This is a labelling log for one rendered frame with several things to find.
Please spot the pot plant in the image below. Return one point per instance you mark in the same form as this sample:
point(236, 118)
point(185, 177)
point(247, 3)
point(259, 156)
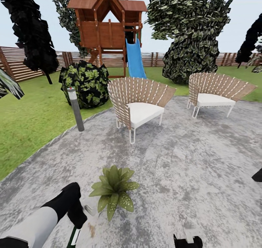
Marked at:
point(112, 187)

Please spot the insectifuge atomizer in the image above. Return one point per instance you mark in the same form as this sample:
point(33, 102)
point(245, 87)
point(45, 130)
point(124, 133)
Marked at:
point(74, 237)

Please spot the garden chair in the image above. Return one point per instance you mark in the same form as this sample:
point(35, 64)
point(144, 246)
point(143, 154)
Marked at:
point(137, 100)
point(216, 90)

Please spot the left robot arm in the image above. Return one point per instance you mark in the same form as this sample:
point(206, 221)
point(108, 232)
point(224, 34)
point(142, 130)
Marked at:
point(34, 231)

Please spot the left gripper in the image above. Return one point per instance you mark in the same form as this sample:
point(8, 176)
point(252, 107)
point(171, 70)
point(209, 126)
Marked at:
point(77, 217)

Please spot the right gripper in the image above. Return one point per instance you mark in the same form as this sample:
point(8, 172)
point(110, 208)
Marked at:
point(182, 243)

